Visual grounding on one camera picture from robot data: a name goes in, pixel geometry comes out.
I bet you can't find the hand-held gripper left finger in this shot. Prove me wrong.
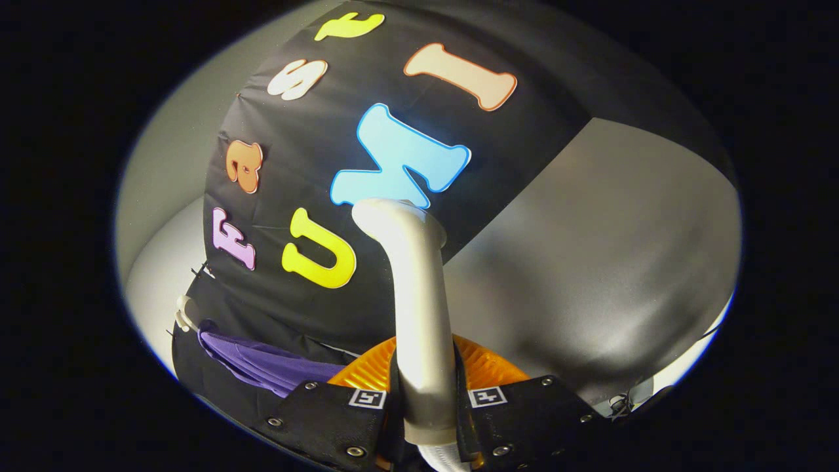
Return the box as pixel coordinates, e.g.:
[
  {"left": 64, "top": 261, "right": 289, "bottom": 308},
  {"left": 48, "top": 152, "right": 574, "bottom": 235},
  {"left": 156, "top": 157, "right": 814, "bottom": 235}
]
[{"left": 252, "top": 338, "right": 404, "bottom": 472}]

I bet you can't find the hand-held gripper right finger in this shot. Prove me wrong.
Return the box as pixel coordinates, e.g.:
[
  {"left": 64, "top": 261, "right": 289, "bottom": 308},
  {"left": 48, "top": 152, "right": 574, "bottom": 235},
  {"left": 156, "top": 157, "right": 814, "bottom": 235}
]
[{"left": 452, "top": 334, "right": 614, "bottom": 472}]

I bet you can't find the purple button jacket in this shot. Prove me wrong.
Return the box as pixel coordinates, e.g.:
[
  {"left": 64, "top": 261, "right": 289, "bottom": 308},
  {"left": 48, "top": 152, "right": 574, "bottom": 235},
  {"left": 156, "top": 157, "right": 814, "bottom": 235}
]
[{"left": 199, "top": 321, "right": 345, "bottom": 399}]

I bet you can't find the white garment steamer head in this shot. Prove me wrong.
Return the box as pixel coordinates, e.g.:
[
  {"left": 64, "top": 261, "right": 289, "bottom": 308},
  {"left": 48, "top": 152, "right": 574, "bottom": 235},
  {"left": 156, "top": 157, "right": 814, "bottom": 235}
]
[{"left": 352, "top": 198, "right": 459, "bottom": 446}]

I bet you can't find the white plastic clothes hanger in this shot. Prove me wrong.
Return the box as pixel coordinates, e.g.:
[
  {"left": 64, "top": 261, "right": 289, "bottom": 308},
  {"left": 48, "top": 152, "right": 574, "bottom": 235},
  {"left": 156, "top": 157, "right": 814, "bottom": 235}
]
[{"left": 175, "top": 295, "right": 197, "bottom": 333}]

